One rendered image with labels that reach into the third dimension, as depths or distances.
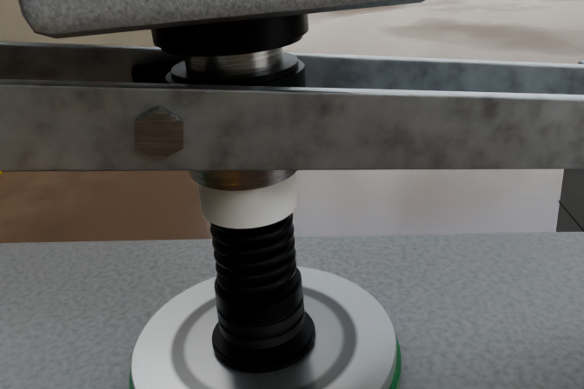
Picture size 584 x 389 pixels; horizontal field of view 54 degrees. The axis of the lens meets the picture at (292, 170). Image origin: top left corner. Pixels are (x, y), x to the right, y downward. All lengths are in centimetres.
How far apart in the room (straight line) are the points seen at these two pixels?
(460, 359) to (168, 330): 24
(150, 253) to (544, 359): 42
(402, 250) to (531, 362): 20
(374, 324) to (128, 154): 26
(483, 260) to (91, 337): 40
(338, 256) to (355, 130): 31
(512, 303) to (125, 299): 38
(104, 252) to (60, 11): 48
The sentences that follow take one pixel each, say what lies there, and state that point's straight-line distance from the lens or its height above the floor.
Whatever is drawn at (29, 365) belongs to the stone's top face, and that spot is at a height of 83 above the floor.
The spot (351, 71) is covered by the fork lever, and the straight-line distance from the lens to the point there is 46.
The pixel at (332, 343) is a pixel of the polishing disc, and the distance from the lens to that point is 48.
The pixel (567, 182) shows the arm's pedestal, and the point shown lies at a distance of 172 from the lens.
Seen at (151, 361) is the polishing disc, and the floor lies 86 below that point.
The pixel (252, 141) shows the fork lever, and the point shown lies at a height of 105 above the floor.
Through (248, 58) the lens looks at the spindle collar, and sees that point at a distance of 36.
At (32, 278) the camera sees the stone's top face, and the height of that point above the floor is 83.
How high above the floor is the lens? 117
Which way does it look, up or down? 23 degrees down
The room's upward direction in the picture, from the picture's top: 4 degrees counter-clockwise
